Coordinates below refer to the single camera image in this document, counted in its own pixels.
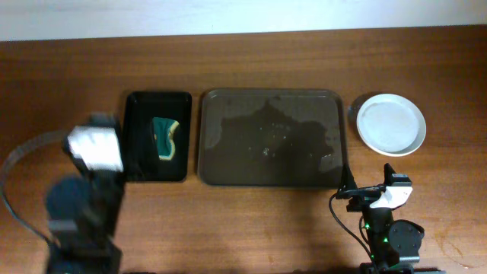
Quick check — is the white plate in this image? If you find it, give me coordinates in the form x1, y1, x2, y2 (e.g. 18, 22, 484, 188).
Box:
355, 94, 427, 158

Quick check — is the green and yellow sponge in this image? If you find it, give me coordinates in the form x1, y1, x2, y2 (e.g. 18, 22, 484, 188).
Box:
152, 117, 180, 161

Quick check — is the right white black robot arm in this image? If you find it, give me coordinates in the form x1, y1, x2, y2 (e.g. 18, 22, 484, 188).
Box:
329, 164, 425, 273

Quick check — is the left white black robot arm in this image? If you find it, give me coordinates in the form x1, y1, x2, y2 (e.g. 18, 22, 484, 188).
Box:
45, 114, 125, 274

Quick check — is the large clear brown tray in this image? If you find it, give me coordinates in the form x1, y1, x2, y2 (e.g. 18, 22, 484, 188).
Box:
198, 88, 348, 189

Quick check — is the small black tray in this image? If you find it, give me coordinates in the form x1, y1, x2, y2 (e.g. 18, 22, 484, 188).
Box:
122, 91, 192, 182

